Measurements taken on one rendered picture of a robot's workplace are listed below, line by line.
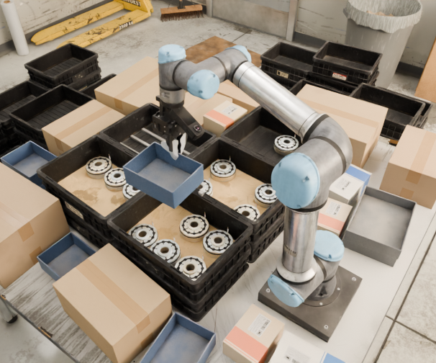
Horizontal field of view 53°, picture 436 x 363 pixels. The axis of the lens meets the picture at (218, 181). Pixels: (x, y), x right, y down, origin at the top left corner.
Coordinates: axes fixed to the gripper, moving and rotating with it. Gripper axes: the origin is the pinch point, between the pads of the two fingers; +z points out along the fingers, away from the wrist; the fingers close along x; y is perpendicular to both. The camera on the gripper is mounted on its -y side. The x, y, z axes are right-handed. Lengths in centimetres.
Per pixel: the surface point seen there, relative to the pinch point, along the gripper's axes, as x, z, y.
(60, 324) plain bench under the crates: 48, 46, 10
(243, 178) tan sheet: -32.9, 26.0, -5.6
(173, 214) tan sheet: -1.2, 28.8, 3.7
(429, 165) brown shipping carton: -81, 19, -63
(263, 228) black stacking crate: -14.8, 26.7, -26.8
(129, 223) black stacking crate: 12.8, 27.7, 11.6
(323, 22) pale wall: -313, 58, 91
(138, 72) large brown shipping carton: -58, 16, 77
